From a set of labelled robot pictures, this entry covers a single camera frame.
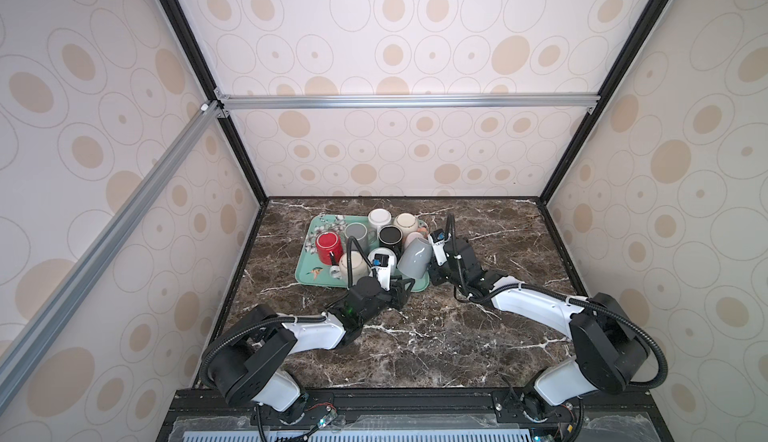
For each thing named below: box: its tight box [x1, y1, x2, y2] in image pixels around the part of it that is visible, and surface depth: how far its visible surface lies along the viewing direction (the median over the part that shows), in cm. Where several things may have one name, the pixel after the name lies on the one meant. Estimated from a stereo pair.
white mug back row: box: [368, 208, 392, 232], surface depth 105 cm
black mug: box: [378, 225, 404, 251], surface depth 99 cm
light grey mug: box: [396, 238, 433, 279], surface depth 83 cm
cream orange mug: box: [394, 212, 419, 240], surface depth 102 cm
